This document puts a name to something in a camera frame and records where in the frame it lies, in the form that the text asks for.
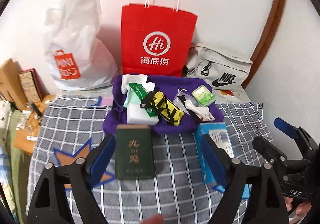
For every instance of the yellow black strap pouch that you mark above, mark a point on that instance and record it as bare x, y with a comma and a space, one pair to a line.
163, 107

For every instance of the green wet wipe packet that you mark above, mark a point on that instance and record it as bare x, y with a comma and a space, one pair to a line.
141, 93

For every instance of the grey checked cloth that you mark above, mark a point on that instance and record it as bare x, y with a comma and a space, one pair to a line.
177, 190

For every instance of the patterned book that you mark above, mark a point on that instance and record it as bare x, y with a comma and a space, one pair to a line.
30, 85

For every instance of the purple towel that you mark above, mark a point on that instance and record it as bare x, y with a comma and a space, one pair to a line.
165, 92

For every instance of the white Miniso plastic bag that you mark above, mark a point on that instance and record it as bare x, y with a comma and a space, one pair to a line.
77, 59

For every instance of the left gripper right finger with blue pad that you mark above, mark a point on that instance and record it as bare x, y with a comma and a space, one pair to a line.
266, 203

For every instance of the red Haidilao paper bag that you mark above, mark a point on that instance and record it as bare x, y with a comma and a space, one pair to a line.
155, 40

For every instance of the dark green tea tin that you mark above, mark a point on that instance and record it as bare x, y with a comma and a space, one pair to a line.
134, 153

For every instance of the lemon print wipe sachet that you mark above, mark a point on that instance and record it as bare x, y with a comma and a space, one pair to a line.
199, 112

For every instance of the blue star marker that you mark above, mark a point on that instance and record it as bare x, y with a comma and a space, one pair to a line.
235, 190

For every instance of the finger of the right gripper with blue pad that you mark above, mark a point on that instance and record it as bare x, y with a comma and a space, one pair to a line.
286, 128
269, 152

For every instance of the white spotted pillow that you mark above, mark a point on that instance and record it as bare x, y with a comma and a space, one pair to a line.
5, 113

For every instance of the brown wooden door frame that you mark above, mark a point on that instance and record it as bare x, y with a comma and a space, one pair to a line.
266, 39

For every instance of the blue tissue pack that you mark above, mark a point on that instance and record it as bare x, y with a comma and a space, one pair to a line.
215, 155

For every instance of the brown star marker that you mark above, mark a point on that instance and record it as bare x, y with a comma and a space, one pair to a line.
65, 158

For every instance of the grey Nike waist bag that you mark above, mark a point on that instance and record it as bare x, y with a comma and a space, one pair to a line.
218, 67

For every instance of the wooden bedside table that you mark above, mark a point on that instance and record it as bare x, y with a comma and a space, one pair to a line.
27, 130

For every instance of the small green tissue pack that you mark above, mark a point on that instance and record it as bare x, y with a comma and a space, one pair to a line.
203, 95

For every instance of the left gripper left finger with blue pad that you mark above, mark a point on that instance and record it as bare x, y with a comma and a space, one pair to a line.
49, 203

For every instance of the white foam block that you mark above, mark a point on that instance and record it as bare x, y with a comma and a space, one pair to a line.
137, 115

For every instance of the person's left hand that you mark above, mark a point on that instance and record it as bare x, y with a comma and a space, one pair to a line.
156, 219

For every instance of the white mint sock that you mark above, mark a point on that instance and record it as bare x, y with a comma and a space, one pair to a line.
131, 96

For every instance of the person's right hand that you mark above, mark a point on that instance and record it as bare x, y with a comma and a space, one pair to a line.
306, 212

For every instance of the wooden headboard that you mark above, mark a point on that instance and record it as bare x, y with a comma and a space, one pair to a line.
11, 89

